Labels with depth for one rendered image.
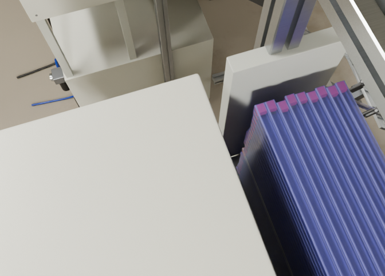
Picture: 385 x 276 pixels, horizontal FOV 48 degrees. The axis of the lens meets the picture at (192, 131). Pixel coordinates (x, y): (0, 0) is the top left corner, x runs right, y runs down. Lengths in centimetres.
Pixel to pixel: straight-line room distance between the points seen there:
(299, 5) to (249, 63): 9
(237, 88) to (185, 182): 16
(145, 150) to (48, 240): 13
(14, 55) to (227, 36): 127
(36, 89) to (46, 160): 213
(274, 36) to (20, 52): 236
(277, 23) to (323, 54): 11
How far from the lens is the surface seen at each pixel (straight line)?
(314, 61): 58
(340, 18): 37
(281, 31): 50
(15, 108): 260
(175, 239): 44
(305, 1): 47
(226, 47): 260
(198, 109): 48
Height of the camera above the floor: 215
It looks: 67 degrees down
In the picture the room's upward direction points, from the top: 1 degrees counter-clockwise
